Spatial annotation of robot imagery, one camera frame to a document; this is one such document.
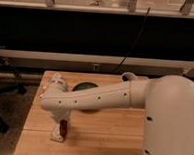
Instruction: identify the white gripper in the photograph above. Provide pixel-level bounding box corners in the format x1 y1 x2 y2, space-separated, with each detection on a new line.
49 72 70 143

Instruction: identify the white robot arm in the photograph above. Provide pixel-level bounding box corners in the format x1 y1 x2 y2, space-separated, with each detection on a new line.
40 73 194 155

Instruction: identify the green round plate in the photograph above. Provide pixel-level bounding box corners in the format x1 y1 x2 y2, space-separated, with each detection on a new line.
73 82 98 91

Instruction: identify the black office chair base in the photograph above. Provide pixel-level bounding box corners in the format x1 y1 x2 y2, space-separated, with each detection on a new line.
0 73 26 134

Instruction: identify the black cable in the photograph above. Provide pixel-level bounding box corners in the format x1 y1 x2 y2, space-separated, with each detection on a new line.
116 5 152 74

